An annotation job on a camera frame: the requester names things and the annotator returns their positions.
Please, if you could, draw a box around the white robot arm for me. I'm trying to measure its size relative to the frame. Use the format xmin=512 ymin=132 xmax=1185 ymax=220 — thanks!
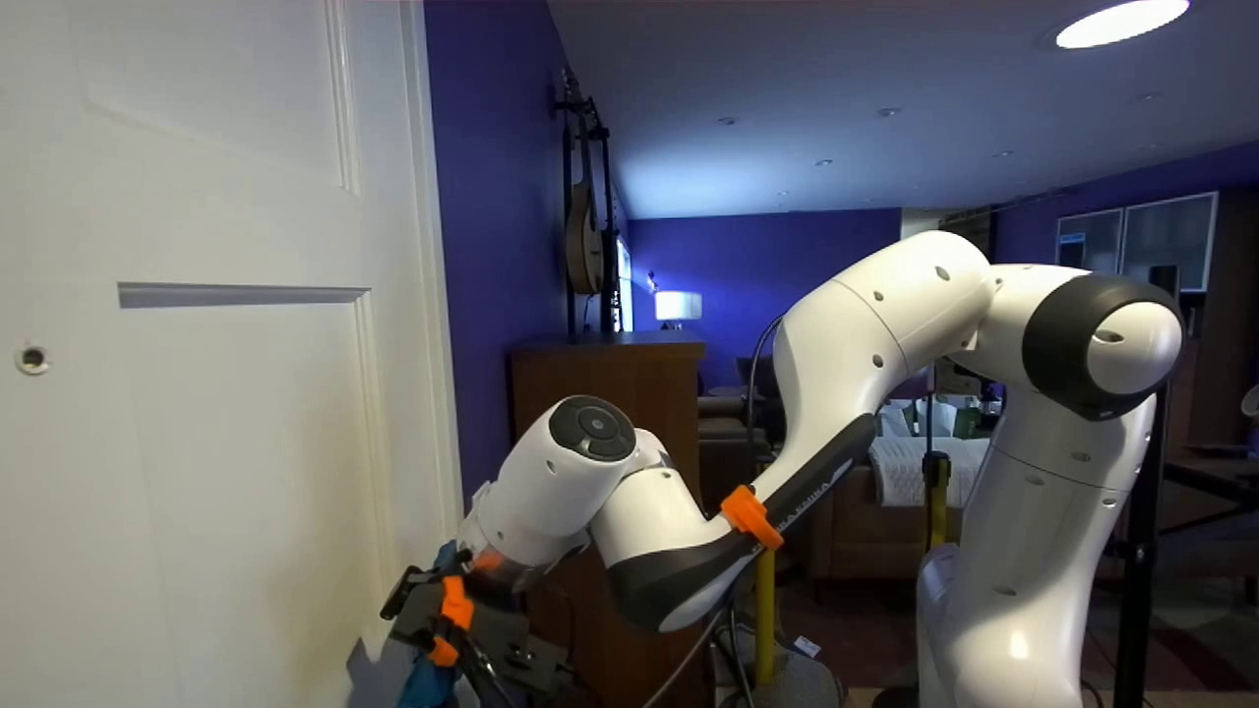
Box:
xmin=380 ymin=231 xmax=1185 ymax=708

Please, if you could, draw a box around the round ceiling light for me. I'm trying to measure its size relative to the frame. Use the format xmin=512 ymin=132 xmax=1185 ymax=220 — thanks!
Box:
xmin=1054 ymin=0 xmax=1190 ymax=52

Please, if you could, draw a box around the white table lamp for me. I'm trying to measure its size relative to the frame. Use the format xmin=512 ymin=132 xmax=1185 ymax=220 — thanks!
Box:
xmin=654 ymin=292 xmax=704 ymax=322

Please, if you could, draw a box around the door peephole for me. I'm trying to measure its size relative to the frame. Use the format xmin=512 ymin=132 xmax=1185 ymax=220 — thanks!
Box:
xmin=14 ymin=346 xmax=49 ymax=378

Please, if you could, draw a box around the black tripod pole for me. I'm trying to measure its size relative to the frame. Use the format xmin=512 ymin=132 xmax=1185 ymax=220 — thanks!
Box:
xmin=1114 ymin=410 xmax=1164 ymax=708

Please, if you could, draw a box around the yellow stand pole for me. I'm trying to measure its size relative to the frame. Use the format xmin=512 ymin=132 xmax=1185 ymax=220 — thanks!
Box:
xmin=752 ymin=551 xmax=777 ymax=688

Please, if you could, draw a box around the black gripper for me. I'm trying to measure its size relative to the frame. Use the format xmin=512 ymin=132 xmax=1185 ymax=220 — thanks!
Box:
xmin=380 ymin=544 xmax=573 ymax=708

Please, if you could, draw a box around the brown wooden cabinet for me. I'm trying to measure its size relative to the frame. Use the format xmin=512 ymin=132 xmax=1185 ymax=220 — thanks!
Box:
xmin=506 ymin=334 xmax=721 ymax=708

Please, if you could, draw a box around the white framed window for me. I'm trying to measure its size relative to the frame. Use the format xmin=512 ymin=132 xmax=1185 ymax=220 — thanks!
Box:
xmin=1054 ymin=192 xmax=1220 ymax=293

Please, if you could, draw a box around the white panel door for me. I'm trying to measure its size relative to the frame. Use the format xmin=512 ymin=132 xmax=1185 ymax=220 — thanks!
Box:
xmin=0 ymin=0 xmax=458 ymax=708

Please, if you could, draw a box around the orange strap on arm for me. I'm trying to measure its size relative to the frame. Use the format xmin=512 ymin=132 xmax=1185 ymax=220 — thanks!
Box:
xmin=717 ymin=482 xmax=785 ymax=551

